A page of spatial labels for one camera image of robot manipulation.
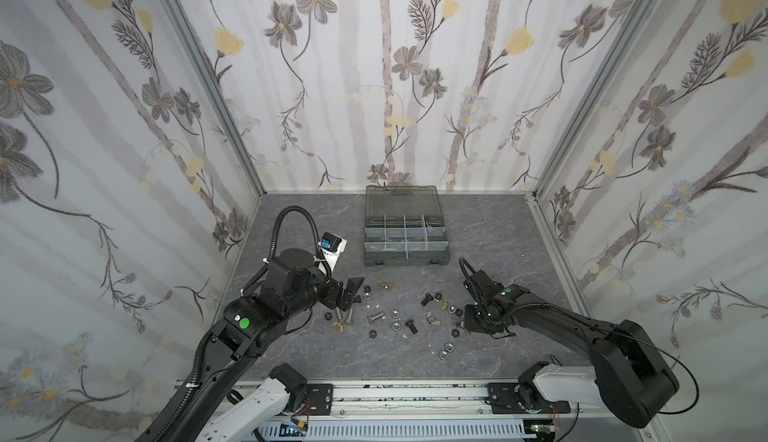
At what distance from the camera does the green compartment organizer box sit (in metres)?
1.02

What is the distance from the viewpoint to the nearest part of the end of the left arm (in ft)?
1.89

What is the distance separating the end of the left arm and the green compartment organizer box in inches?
15.5
